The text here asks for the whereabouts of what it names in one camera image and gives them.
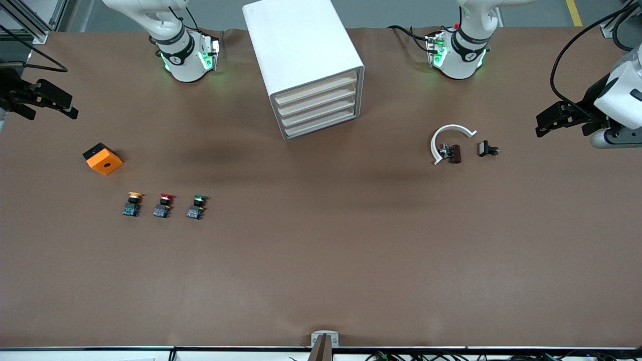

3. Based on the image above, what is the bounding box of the yellow push button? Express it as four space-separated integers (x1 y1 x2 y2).
122 192 143 217

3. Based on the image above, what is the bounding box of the orange button box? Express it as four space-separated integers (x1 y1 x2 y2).
83 142 123 176

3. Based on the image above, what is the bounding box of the red push button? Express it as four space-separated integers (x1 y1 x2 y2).
153 193 175 219

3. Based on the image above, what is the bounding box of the green push button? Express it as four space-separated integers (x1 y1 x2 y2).
187 195 209 220

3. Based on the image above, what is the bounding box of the white curved plastic piece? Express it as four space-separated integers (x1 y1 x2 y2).
431 124 477 166

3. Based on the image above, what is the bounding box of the right base box green light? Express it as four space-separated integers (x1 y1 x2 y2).
200 34 220 72

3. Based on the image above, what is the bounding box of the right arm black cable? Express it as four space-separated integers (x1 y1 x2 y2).
0 23 68 73

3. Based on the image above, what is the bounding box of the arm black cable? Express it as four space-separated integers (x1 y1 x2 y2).
0 23 68 73
550 4 642 121

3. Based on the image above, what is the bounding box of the aluminium frame profile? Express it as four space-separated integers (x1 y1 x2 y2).
600 0 642 38
0 0 68 45

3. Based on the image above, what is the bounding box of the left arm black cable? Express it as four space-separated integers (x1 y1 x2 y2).
550 4 642 121

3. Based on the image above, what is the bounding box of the black base cable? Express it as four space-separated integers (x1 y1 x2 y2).
387 24 437 53

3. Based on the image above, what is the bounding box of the black white table rail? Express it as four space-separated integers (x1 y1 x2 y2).
0 345 642 361

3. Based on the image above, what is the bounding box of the grey metal bracket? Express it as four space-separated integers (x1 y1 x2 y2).
311 331 340 347

